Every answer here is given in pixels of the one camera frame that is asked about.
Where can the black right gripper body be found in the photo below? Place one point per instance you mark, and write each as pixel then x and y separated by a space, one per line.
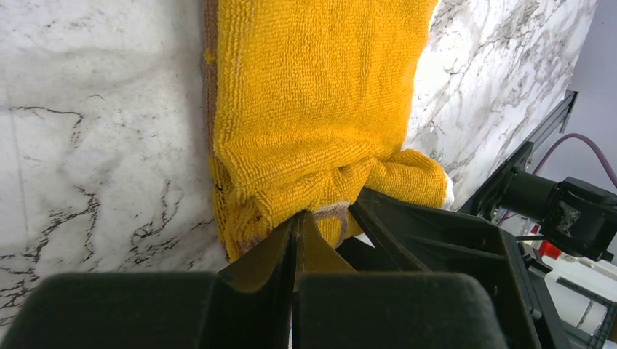
pixel 551 330

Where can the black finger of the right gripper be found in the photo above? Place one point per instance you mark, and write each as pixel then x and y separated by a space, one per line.
pixel 407 237

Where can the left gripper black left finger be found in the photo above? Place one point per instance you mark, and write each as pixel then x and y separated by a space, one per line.
pixel 245 305

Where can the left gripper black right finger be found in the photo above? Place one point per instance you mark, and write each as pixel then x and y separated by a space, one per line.
pixel 339 306

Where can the brown yellow bear towel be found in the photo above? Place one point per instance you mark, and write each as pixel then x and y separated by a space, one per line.
pixel 308 102

